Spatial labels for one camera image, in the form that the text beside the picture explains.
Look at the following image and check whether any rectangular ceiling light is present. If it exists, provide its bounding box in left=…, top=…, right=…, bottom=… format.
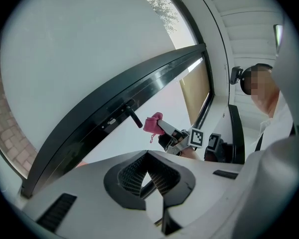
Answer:
left=273, top=23, right=284, bottom=57

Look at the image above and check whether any leafy green tree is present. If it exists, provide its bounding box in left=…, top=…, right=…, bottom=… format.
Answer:
left=139, top=0, right=180, bottom=34

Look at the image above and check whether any black window handle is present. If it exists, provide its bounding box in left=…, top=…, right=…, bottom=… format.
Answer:
left=125, top=105, right=144, bottom=129

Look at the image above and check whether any black framed glass window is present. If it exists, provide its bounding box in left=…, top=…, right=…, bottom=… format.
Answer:
left=0, top=0, right=205, bottom=184

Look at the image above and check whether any black chest harness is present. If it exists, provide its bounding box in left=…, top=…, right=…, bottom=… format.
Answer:
left=255, top=130, right=265, bottom=152

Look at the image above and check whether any dark window frame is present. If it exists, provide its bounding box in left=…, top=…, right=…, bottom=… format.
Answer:
left=21, top=43, right=216, bottom=199

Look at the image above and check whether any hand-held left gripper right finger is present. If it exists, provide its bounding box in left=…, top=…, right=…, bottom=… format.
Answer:
left=148, top=149, right=245, bottom=239

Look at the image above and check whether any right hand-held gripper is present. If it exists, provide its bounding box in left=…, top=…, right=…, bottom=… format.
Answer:
left=156, top=118, right=222, bottom=157

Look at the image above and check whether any person's head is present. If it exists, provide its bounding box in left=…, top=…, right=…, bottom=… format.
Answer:
left=242, top=62, right=282, bottom=116

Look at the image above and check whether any pink cleaning cloth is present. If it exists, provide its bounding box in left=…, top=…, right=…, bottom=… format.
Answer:
left=143, top=112, right=165, bottom=144

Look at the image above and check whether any black head-mounted camera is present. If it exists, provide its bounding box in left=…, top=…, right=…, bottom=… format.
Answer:
left=229, top=65, right=244, bottom=85

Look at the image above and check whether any white shirt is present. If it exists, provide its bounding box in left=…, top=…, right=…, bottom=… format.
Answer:
left=258, top=90, right=295, bottom=152

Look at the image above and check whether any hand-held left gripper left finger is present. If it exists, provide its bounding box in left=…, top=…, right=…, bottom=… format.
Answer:
left=21, top=149, right=163, bottom=239

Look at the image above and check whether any person's right forearm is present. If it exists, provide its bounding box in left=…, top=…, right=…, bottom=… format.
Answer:
left=179, top=147, right=203, bottom=161

